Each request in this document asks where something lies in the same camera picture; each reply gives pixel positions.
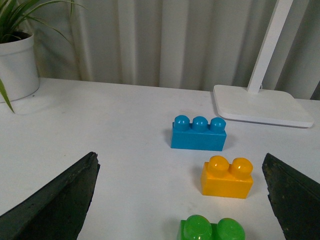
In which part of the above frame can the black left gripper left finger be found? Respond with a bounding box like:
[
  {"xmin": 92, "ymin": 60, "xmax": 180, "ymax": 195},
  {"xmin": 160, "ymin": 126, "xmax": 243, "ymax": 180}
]
[{"xmin": 0, "ymin": 152, "xmax": 100, "ymax": 240}]

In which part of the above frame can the blue three-stud toy block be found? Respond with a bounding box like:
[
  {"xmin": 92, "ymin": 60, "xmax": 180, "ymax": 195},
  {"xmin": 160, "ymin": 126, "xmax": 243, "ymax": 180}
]
[{"xmin": 170, "ymin": 115, "xmax": 227, "ymax": 151}]

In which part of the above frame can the yellow two-stud toy block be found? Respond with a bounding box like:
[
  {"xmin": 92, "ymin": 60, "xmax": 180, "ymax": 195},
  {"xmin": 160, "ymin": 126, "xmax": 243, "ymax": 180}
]
[{"xmin": 200, "ymin": 155, "xmax": 254, "ymax": 199}]

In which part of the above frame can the white plant pot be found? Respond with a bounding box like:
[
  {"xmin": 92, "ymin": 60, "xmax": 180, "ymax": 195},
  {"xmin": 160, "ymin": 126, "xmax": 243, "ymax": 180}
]
[{"xmin": 0, "ymin": 32, "xmax": 40, "ymax": 101}]

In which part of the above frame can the white desk lamp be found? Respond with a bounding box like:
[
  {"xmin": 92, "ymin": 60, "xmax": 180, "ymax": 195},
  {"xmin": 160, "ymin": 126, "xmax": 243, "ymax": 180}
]
[{"xmin": 213, "ymin": 0, "xmax": 314, "ymax": 128}]

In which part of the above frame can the green two-stud toy block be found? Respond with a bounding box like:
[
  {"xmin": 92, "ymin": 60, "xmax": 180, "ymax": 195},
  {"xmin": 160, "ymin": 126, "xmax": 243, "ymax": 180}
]
[{"xmin": 176, "ymin": 214, "xmax": 246, "ymax": 240}]

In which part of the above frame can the green leafy plant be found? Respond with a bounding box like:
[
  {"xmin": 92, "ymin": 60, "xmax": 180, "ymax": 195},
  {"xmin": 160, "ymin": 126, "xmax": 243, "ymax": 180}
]
[{"xmin": 0, "ymin": 0, "xmax": 83, "ymax": 114}]

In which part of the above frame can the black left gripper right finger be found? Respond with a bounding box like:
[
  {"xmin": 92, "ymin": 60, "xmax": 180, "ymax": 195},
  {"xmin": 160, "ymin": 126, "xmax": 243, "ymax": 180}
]
[{"xmin": 262, "ymin": 153, "xmax": 320, "ymax": 240}]

